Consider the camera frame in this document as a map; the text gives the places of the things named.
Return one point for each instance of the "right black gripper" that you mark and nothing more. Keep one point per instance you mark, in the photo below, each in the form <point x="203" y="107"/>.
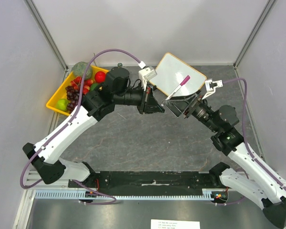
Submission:
<point x="191" y="106"/>

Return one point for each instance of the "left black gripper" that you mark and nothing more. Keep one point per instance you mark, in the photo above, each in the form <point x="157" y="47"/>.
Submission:
<point x="149" y="104"/>

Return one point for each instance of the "pink capped whiteboard marker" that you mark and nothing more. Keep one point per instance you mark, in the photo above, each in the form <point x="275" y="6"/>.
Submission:
<point x="180" y="85"/>

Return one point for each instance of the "wood framed whiteboard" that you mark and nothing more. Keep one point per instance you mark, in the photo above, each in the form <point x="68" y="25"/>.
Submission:
<point x="171" y="71"/>

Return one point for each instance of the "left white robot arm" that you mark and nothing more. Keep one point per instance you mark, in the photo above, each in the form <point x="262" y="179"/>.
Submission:
<point x="94" y="106"/>

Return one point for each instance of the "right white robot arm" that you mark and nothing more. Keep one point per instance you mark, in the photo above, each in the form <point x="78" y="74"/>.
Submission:
<point x="266" y="188"/>

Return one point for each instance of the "red apple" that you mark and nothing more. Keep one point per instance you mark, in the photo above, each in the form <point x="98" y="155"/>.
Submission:
<point x="100" y="77"/>

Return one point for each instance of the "dark green lime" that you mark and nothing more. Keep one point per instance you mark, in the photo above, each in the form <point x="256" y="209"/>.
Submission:
<point x="93" y="86"/>

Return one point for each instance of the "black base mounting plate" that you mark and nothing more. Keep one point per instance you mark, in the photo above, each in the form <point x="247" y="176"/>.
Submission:
<point x="112" y="179"/>

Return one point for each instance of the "red strawberry cluster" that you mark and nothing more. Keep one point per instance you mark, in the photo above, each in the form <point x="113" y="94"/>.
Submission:
<point x="76" y="84"/>

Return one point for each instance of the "purple grape bunch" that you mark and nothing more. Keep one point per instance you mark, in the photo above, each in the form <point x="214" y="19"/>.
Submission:
<point x="72" y="97"/>

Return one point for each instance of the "green melon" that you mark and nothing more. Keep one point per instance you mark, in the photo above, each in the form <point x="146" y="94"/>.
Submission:
<point x="80" y="68"/>

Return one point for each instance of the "light green apple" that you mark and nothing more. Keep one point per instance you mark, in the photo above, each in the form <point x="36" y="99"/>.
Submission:
<point x="62" y="105"/>

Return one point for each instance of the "yellow plastic tray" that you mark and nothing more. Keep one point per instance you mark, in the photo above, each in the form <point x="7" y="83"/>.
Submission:
<point x="61" y="93"/>

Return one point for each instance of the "white paper label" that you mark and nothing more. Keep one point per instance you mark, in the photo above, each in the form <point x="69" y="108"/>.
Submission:
<point x="174" y="224"/>

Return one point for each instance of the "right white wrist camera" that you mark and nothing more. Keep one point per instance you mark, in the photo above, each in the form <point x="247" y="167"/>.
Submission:
<point x="211" y="87"/>

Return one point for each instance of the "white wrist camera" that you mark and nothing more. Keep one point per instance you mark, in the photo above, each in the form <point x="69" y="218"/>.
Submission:
<point x="211" y="87"/>
<point x="146" y="74"/>

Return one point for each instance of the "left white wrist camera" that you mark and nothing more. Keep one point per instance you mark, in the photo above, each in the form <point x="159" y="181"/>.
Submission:
<point x="146" y="74"/>

